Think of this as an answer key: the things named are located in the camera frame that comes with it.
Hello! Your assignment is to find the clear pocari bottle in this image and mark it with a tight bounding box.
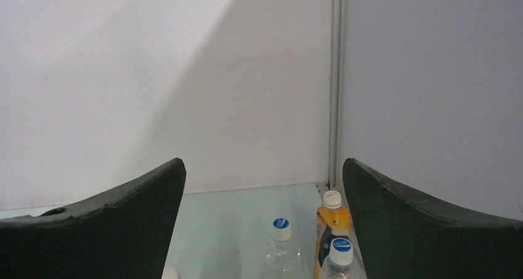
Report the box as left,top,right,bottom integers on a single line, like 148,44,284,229
262,217,304,279
319,237,365,279

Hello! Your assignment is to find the plain white bottle cap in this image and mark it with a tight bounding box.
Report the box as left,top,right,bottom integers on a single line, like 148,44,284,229
162,267,181,279

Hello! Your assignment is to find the aluminium corner post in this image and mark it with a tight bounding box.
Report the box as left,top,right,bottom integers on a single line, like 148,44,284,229
327,0,347,189

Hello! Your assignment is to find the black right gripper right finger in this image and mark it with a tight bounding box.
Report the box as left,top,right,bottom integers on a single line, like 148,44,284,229
342,158,522,278

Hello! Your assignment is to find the clear Pocari bottle front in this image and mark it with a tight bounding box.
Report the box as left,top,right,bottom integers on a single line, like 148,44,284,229
319,237,365,279

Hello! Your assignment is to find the clear Pocari bottle rear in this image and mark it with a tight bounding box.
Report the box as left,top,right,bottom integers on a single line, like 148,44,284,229
262,217,304,279

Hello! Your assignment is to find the orange navy label bottle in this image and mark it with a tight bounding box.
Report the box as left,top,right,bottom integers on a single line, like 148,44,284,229
314,190,353,278

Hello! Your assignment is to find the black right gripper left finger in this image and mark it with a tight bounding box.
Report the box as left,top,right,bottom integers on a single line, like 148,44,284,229
1,158,186,278

